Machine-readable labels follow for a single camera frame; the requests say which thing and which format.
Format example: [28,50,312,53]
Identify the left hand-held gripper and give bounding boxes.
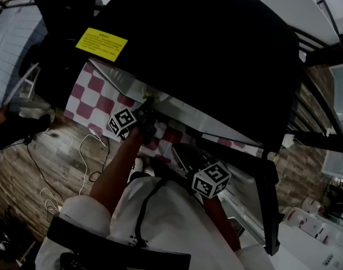
[107,98,158,146]

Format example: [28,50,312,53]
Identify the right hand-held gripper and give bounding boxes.
[171,143,232,200]

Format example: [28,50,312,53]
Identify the white mini fridge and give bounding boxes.
[74,0,301,257]

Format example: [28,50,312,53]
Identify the person's right forearm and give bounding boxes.
[203,196,243,251]

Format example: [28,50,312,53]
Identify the person's left forearm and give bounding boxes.
[88,125,145,217]

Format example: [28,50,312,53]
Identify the person's left shoe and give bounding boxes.
[128,157,145,183]

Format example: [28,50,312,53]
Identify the red white checkered table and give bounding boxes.
[63,61,264,164]

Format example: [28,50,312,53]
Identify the person's white shirt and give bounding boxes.
[35,175,275,270]

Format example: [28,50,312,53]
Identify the black chest-mounted device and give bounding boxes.
[46,216,192,270]

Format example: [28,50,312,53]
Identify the white jug red label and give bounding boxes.
[314,223,340,246]
[299,215,328,237]
[282,206,302,228]
[301,197,322,214]

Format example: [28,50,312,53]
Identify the black office chair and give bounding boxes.
[17,0,96,111]

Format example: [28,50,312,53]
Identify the black metal railing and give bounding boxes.
[283,26,343,155]

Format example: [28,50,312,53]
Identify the white gridded cloth table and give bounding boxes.
[0,0,48,113]

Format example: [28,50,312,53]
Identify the black neck strap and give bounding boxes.
[133,178,167,248]

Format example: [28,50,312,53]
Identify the white cable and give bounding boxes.
[39,187,61,217]
[78,132,108,197]

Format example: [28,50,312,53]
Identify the black cable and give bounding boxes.
[24,138,65,197]

